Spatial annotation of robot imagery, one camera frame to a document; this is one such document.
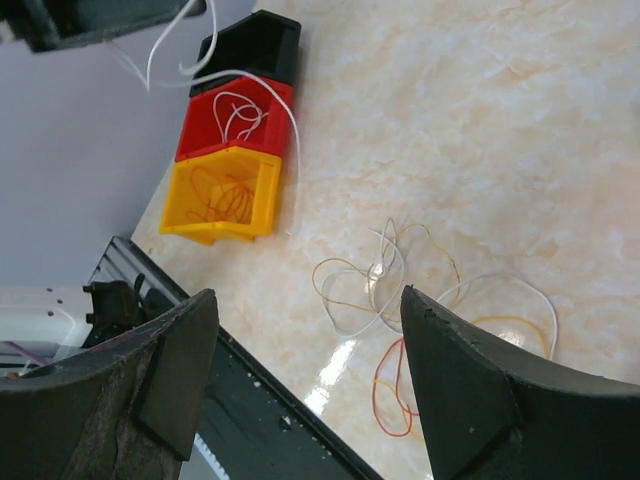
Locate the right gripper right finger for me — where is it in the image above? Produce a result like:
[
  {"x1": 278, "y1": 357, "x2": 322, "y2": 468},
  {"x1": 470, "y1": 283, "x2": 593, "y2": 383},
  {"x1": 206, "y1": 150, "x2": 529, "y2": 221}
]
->
[{"x1": 401, "y1": 286, "x2": 639, "y2": 479}]

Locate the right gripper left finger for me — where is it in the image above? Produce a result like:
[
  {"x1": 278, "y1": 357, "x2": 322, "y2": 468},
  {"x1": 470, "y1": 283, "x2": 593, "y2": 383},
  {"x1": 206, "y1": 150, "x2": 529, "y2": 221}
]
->
[{"x1": 1, "y1": 289, "x2": 219, "y2": 479}]

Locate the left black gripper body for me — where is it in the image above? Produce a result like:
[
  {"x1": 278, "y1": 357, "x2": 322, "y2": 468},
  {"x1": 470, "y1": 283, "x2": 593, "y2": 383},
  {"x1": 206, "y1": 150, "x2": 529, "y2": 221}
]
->
[{"x1": 1, "y1": 0, "x2": 205, "y2": 53}]

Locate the orange wire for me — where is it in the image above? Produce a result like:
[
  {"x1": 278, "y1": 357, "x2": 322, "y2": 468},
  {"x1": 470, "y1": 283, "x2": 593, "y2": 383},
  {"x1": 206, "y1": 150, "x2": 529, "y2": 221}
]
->
[{"x1": 372, "y1": 337, "x2": 419, "y2": 439}]

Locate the white wire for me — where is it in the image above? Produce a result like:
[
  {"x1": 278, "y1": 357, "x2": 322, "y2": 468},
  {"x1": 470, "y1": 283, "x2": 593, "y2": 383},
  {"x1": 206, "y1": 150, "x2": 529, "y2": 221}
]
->
[{"x1": 107, "y1": 0, "x2": 559, "y2": 361}]

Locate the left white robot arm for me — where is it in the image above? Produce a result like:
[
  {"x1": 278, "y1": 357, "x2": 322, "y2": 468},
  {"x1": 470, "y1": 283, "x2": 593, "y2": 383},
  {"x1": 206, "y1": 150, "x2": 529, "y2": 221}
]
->
[{"x1": 1, "y1": 1, "x2": 216, "y2": 366}]

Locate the red plastic bin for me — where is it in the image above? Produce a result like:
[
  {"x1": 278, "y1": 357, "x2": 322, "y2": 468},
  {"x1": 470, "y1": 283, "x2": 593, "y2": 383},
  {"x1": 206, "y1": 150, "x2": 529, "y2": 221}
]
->
[{"x1": 175, "y1": 77, "x2": 293, "y2": 162}]

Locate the black plastic bin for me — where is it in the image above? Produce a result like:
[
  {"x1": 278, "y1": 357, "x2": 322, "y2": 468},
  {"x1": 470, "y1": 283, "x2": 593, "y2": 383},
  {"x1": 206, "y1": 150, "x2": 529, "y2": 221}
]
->
[{"x1": 195, "y1": 10, "x2": 301, "y2": 86}]

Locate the yellow plastic bin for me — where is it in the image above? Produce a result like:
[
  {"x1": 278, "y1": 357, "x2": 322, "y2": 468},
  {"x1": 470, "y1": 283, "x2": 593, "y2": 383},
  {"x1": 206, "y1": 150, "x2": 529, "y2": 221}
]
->
[{"x1": 159, "y1": 147, "x2": 282, "y2": 245}]

